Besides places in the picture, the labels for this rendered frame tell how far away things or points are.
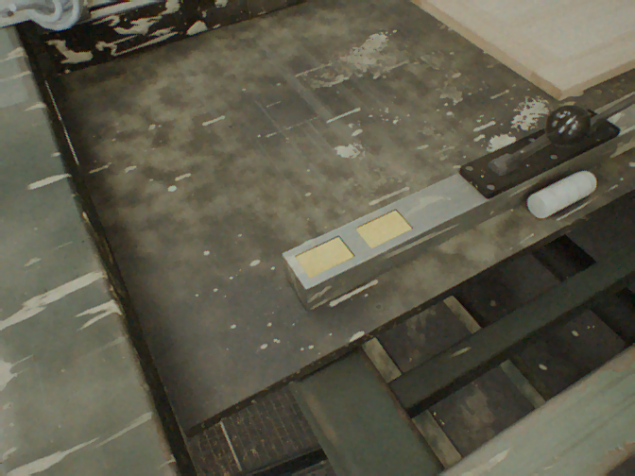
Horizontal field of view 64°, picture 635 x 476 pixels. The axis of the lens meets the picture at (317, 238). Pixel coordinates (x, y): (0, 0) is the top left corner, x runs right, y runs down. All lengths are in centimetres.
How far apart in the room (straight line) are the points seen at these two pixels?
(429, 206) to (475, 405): 204
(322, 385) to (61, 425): 23
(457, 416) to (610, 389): 216
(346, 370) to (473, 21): 61
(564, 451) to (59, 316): 39
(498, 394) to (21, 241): 218
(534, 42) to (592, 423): 60
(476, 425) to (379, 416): 208
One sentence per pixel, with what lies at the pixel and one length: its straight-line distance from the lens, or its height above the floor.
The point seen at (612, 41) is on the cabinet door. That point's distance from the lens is 93.
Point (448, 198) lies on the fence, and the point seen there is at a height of 156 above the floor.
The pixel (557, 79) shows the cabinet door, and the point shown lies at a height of 130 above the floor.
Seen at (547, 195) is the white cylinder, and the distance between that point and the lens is 61.
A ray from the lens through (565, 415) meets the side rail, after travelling 45.
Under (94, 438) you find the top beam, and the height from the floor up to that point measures 192.
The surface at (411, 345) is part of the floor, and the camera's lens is 269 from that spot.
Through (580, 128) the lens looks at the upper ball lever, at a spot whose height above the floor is 156.
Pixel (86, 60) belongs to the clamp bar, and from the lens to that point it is 91.
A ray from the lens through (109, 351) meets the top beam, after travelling 41.
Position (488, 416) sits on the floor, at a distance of 252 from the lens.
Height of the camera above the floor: 201
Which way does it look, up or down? 40 degrees down
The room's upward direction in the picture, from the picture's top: 92 degrees counter-clockwise
